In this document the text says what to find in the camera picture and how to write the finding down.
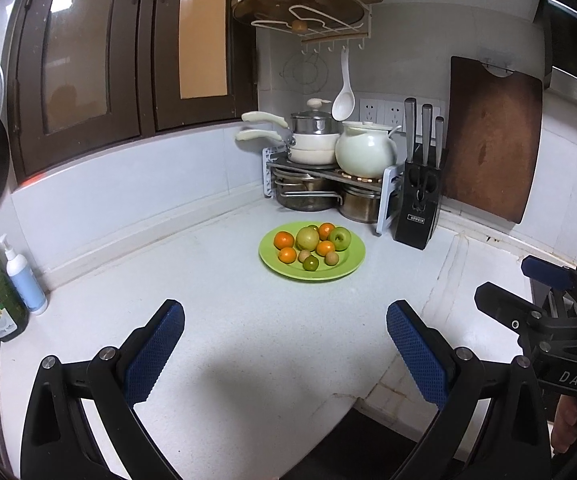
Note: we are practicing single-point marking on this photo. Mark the round pot lid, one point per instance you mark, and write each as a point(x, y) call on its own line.
point(268, 5)

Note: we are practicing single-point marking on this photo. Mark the green tangerine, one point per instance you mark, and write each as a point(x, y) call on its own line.
point(311, 264)

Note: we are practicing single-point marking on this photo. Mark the cream saucepan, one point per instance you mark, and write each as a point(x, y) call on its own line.
point(311, 156)
point(313, 141)

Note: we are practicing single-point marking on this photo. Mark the yellow-green pear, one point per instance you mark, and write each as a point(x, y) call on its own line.
point(307, 237)

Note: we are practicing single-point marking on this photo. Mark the person's right hand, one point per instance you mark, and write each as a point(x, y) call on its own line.
point(565, 425)

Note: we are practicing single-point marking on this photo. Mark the green plate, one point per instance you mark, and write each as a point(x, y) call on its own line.
point(341, 271)

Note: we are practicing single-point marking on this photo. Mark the white spoon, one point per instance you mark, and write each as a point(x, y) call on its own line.
point(343, 105)

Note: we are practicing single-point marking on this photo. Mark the orange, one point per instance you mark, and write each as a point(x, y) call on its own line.
point(284, 240)
point(325, 248)
point(325, 230)
point(287, 255)

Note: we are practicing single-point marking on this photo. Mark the white hanging rack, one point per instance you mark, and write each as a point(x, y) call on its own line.
point(313, 12)

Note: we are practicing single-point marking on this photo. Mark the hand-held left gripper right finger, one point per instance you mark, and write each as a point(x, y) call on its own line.
point(418, 360)

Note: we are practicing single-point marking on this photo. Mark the brown wooden cutting board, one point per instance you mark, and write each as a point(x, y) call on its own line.
point(493, 145)

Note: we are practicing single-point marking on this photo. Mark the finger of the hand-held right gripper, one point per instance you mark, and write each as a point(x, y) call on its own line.
point(503, 305)
point(548, 272)

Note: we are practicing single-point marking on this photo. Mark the beaded trivet mat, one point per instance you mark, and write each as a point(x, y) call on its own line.
point(361, 178)

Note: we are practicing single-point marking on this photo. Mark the steel lidded pot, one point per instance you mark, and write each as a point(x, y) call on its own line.
point(313, 124)

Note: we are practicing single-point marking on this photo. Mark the grey pot rack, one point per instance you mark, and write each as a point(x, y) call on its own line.
point(387, 200)

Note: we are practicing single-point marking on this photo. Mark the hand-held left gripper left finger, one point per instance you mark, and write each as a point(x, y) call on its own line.
point(153, 355)

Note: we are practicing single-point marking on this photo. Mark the brown framed glass door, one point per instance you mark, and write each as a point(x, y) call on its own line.
point(128, 60)
point(166, 60)

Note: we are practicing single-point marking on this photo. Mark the pale ceramic pot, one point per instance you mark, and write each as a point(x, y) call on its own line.
point(366, 152)

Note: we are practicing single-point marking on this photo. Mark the brown kiwi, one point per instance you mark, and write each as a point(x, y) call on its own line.
point(331, 259)
point(304, 255)

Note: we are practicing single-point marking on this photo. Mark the green apple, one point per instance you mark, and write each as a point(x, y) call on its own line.
point(340, 238)

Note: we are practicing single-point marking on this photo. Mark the white wall socket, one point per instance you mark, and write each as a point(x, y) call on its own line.
point(393, 112)
point(371, 110)

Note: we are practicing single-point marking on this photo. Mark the white pump bottle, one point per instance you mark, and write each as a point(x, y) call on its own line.
point(26, 285)

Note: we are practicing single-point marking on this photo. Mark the black scissors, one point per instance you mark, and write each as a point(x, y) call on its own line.
point(422, 187)

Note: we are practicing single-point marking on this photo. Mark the black knife block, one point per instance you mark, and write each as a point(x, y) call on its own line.
point(416, 235)

